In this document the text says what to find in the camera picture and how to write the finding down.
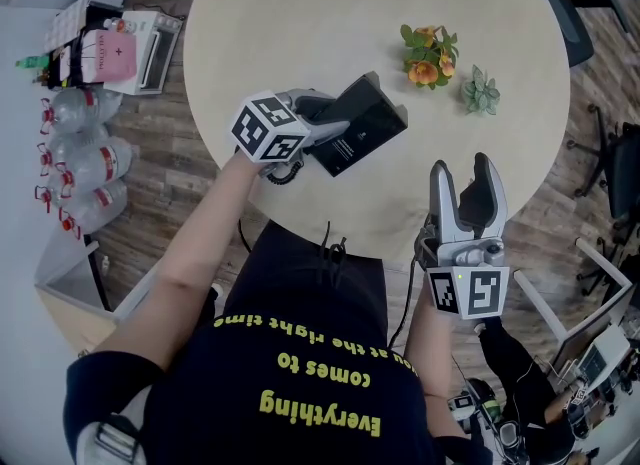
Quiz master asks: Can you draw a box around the grey shoulder strap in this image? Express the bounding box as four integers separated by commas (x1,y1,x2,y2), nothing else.
74,411,147,465

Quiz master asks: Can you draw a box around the black office chair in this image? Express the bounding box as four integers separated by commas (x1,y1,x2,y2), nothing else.
566,102,640,299
514,0,640,70

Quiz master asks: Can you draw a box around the orange flower plant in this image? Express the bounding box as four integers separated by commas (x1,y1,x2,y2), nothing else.
398,23,460,91

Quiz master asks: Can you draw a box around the black yellow-print t-shirt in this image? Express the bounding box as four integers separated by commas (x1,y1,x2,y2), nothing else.
62,219,497,465

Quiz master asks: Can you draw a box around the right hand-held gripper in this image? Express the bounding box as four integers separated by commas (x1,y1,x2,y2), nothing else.
426,151,512,324

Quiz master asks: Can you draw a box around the black coiled telephone cord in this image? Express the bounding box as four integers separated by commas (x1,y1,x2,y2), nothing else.
263,157,306,187

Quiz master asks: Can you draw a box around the pink box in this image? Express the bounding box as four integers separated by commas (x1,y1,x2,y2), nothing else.
81,29,139,85

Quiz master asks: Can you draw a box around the wooden cabinet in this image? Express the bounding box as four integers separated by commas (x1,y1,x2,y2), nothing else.
32,231,167,357

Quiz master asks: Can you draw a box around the large clear water bottle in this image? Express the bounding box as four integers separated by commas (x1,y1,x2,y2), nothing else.
57,180,131,241
53,136,142,195
32,172,101,215
38,85,124,135
36,122,111,178

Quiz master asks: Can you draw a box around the person's right forearm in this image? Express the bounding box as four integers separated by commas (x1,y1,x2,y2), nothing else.
401,280,466,454

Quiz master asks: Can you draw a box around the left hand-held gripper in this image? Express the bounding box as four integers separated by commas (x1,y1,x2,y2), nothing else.
230,86,352,178

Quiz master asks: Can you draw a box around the black telephone base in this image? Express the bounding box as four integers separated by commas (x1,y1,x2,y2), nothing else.
303,80,410,179

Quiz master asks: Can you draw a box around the flat white patterned box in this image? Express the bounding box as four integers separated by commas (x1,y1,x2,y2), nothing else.
42,0,92,55

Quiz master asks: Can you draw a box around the small green bottle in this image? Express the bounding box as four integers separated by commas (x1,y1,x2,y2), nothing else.
13,54,52,71

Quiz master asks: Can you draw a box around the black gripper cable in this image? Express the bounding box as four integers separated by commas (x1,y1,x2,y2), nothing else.
386,225,437,350

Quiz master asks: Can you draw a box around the white metal frame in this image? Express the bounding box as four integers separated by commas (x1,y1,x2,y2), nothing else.
511,236,635,350

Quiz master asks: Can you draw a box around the person's left forearm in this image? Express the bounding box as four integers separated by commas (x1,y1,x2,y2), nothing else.
92,150,274,387

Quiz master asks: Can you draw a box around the small pale green plant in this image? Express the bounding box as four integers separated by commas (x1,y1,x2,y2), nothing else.
459,63,502,117

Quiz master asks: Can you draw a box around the white countertop oven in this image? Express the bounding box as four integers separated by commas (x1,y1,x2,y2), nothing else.
102,9,185,97

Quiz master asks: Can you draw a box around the computer monitor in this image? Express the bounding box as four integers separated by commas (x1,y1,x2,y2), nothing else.
549,302,632,384

